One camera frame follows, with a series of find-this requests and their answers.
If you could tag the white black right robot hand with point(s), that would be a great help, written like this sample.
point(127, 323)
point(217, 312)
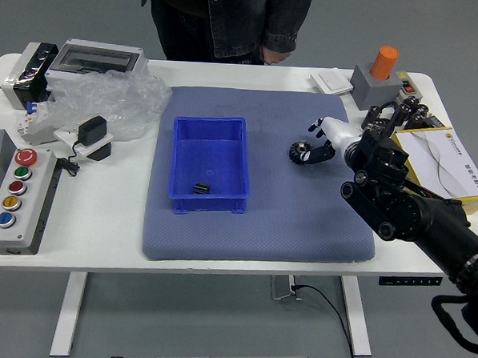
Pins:
point(339, 132)

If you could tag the black power adapter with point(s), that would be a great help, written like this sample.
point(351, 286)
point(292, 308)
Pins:
point(92, 130)

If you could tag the orange cylinder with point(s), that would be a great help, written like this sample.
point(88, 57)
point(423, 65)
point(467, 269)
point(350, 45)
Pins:
point(383, 62)

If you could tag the white switch box red button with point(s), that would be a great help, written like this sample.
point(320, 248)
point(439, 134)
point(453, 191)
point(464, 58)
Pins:
point(406, 85)

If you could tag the white socket plate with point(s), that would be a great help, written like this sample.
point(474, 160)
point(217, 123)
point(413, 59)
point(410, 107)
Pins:
point(67, 136)

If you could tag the blue-grey padded mat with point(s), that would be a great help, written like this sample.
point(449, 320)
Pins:
point(292, 230)

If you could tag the black and white enclosure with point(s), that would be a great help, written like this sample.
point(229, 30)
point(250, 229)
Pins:
point(24, 75)

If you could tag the grey block with hole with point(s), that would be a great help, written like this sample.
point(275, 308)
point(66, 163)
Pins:
point(374, 92)

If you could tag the small black block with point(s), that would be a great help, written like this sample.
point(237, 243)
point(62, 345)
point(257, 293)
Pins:
point(102, 153)

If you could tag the black cylindrical capacitor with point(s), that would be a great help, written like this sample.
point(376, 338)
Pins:
point(421, 111)
point(413, 122)
point(403, 113)
point(370, 113)
point(410, 103)

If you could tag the yellow white cardboard box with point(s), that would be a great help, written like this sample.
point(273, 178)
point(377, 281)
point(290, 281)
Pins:
point(444, 157)

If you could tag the grey under-table power unit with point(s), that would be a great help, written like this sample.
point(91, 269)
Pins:
point(282, 287)

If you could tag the white circuit breaker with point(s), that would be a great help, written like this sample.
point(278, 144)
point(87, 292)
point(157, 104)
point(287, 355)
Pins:
point(35, 122)

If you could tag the black table control panel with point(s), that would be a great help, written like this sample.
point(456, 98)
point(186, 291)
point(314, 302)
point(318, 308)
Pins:
point(410, 281)

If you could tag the grey distribution box clear lid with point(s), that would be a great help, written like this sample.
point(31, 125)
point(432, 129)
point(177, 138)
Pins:
point(97, 57)

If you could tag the small black gear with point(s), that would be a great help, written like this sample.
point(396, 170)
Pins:
point(201, 188)

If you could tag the clear plastic bag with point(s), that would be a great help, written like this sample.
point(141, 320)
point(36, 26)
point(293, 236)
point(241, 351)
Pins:
point(115, 96)

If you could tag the blue plastic box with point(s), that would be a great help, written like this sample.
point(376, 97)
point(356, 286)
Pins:
point(210, 153)

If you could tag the big black gear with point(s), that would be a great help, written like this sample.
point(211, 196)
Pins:
point(294, 152)

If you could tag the white table leg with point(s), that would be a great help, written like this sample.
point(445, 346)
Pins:
point(356, 317)
point(69, 314)

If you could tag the grey five-button control box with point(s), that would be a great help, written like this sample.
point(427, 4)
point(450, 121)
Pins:
point(21, 203)

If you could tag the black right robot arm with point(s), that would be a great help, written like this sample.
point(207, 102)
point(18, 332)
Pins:
point(402, 207)

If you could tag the white wall switch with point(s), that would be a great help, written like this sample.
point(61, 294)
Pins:
point(331, 81)

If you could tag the small black electronic module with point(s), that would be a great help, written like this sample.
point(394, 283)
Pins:
point(432, 122)

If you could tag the person's hand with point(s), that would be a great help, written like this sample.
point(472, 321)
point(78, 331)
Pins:
point(273, 57)

